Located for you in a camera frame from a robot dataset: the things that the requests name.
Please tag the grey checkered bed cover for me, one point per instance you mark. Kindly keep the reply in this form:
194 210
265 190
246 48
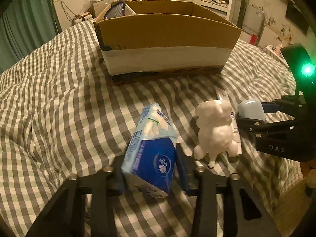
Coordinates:
61 114

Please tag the brown cardboard box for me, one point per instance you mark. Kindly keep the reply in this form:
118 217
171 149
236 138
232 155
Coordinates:
165 36

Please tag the white cream tube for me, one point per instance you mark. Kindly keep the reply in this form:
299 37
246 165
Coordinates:
232 118

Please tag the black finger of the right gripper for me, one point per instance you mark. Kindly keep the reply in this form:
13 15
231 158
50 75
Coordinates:
250 127

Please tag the green curtain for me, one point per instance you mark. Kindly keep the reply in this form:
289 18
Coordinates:
25 26

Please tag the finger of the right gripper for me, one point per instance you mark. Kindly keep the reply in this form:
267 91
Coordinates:
288 104

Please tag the grey mini fridge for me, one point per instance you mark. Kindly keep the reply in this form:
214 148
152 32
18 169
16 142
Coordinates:
98 6

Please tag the white glossy figurine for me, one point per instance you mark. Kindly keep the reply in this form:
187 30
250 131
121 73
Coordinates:
215 135

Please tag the white suitcase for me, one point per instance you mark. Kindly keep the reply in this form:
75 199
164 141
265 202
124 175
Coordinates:
81 18

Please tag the red bottle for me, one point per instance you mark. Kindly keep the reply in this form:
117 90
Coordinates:
253 39

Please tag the light blue earbud case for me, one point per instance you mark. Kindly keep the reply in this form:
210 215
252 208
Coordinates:
251 109

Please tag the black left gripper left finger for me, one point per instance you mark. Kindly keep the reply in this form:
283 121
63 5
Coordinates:
64 214

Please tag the blue tissue pack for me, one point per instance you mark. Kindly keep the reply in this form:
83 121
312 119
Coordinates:
149 160

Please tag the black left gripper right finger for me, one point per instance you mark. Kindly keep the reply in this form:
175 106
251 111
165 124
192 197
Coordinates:
229 200

